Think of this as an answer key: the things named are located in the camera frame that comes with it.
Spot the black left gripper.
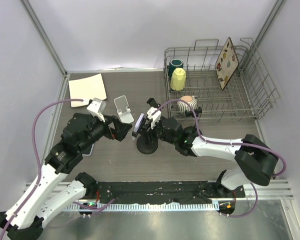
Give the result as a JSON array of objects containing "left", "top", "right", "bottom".
[{"left": 79, "top": 111, "right": 133, "bottom": 152}]

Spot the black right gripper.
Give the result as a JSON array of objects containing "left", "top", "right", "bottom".
[{"left": 141, "top": 116, "right": 178, "bottom": 146}]

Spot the lilac-case phone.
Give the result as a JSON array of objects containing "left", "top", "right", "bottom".
[
  {"left": 132, "top": 113, "right": 146, "bottom": 140},
  {"left": 82, "top": 144, "right": 94, "bottom": 156}
]

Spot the black round-base phone stand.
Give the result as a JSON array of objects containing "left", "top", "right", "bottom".
[{"left": 146, "top": 97, "right": 163, "bottom": 112}]

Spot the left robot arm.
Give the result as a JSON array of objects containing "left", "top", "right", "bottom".
[{"left": 0, "top": 113, "right": 132, "bottom": 240}]

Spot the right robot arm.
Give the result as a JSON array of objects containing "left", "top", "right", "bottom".
[{"left": 151, "top": 117, "right": 278, "bottom": 198}]

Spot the white folding phone stand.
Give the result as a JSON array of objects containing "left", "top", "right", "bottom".
[{"left": 114, "top": 95, "right": 134, "bottom": 124}]

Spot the striped white ceramic bowl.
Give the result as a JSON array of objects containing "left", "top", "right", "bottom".
[{"left": 177, "top": 95, "right": 198, "bottom": 114}]

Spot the yellow faceted cup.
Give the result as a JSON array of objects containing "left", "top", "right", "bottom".
[{"left": 170, "top": 68, "right": 186, "bottom": 91}]

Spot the white square plate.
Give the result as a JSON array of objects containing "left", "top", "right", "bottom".
[{"left": 68, "top": 73, "right": 107, "bottom": 101}]

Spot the dark green mug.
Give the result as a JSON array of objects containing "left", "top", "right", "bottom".
[{"left": 168, "top": 58, "right": 184, "bottom": 74}]

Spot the floral square plate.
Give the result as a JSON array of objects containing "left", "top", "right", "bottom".
[{"left": 215, "top": 37, "right": 239, "bottom": 91}]

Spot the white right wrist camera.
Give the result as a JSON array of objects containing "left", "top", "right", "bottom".
[{"left": 146, "top": 107, "right": 162, "bottom": 129}]

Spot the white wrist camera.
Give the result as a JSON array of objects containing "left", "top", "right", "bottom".
[
  {"left": 146, "top": 107, "right": 162, "bottom": 129},
  {"left": 83, "top": 98, "right": 106, "bottom": 122}
]

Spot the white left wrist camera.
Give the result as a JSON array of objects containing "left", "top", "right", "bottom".
[{"left": 83, "top": 98, "right": 106, "bottom": 122}]

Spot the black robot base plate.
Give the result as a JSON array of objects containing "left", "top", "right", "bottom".
[{"left": 97, "top": 180, "right": 246, "bottom": 205}]

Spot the white slotted cable duct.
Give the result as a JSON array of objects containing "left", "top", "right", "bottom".
[{"left": 64, "top": 201, "right": 220, "bottom": 213}]

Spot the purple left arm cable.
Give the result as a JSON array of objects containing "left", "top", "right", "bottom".
[{"left": 0, "top": 98, "right": 115, "bottom": 240}]

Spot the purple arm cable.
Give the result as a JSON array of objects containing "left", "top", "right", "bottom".
[
  {"left": 152, "top": 98, "right": 288, "bottom": 218},
  {"left": 0, "top": 98, "right": 115, "bottom": 240}
]

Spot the grey wire dish rack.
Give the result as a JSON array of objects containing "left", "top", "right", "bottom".
[{"left": 164, "top": 38, "right": 280, "bottom": 123}]

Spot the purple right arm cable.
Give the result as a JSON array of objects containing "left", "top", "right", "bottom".
[{"left": 152, "top": 98, "right": 288, "bottom": 218}]

